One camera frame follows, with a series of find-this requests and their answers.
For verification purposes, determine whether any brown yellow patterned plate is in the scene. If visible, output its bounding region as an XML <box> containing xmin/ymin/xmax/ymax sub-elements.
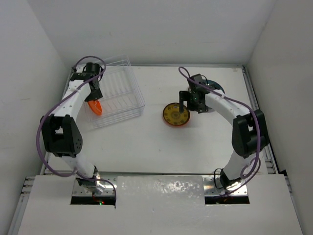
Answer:
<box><xmin>162</xmin><ymin>102</ymin><xmax>191</xmax><ymax>125</ymax></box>

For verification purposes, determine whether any white wire dish rack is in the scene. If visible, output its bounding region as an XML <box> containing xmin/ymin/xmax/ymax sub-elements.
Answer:
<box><xmin>85</xmin><ymin>55</ymin><xmax>145</xmax><ymax>129</ymax></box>

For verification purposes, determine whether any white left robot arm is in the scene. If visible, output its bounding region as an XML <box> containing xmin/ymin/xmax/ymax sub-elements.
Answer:
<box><xmin>40</xmin><ymin>62</ymin><xmax>106</xmax><ymax>187</ymax></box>

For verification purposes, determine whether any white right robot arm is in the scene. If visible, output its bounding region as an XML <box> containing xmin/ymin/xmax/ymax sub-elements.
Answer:
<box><xmin>179</xmin><ymin>74</ymin><xmax>269</xmax><ymax>189</ymax></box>

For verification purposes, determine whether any orange plate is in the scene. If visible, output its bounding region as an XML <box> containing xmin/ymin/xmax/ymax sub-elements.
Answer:
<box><xmin>164</xmin><ymin>120</ymin><xmax>189</xmax><ymax>128</ymax></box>
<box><xmin>88</xmin><ymin>100</ymin><xmax>102</xmax><ymax>116</ymax></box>

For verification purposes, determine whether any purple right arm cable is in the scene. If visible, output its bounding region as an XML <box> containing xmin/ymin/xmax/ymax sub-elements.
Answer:
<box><xmin>178</xmin><ymin>66</ymin><xmax>261</xmax><ymax>196</ymax></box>

